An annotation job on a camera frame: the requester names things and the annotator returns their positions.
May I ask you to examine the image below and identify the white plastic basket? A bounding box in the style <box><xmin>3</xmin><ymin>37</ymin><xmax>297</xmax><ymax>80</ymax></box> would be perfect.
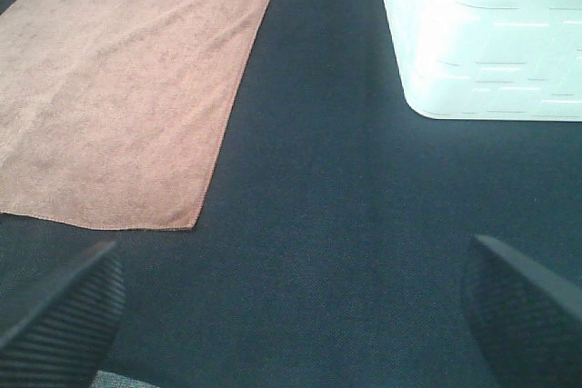
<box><xmin>383</xmin><ymin>0</ymin><xmax>581</xmax><ymax>122</ymax></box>

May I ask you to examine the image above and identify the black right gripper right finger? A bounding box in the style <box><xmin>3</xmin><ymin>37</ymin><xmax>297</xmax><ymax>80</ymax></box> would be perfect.
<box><xmin>461</xmin><ymin>235</ymin><xmax>581</xmax><ymax>387</ymax></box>

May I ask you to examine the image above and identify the brown towel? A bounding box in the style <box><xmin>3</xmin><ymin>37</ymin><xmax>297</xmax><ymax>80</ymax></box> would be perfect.
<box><xmin>1</xmin><ymin>0</ymin><xmax>270</xmax><ymax>230</ymax></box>

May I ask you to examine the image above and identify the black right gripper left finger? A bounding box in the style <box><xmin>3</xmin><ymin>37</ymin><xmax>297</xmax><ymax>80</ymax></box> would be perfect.
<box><xmin>1</xmin><ymin>242</ymin><xmax>126</xmax><ymax>387</ymax></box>

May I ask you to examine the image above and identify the black table cloth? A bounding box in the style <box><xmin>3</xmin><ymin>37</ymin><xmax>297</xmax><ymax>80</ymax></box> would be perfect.
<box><xmin>1</xmin><ymin>0</ymin><xmax>581</xmax><ymax>387</ymax></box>

